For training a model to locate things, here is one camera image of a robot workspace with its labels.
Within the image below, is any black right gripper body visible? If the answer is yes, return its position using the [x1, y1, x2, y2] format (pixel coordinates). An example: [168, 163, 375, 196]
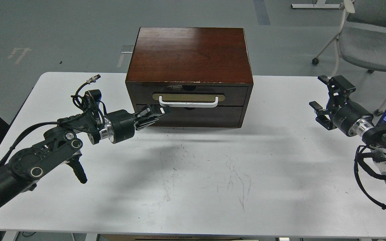
[327, 100, 374, 137]

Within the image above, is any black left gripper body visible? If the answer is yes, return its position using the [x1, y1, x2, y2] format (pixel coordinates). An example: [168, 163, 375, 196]
[104, 110, 135, 144]

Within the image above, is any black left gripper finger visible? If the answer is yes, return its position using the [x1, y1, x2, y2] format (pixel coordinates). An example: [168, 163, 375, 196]
[134, 104, 172, 125]
[135, 112, 167, 131]

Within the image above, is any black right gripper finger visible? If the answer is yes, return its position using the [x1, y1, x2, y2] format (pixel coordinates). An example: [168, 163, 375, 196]
[318, 75, 356, 109]
[309, 101, 337, 130]

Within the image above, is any wooden drawer with white handle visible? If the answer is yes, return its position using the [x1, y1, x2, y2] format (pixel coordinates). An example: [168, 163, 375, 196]
[127, 84, 248, 106]

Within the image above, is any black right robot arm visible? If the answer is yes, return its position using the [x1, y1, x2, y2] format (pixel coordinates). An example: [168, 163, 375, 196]
[309, 75, 386, 172]

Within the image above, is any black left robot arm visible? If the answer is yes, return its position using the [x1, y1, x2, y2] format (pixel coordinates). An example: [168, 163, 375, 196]
[0, 74, 171, 208]

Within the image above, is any dark wooden drawer cabinet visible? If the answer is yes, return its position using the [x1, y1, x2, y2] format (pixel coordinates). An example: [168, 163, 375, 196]
[125, 26, 253, 128]

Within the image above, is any grey office chair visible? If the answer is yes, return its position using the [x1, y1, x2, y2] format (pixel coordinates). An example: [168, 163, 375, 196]
[312, 0, 386, 114]

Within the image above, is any white table base bar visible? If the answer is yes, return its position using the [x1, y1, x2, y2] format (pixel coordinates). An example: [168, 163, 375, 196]
[291, 0, 345, 9]

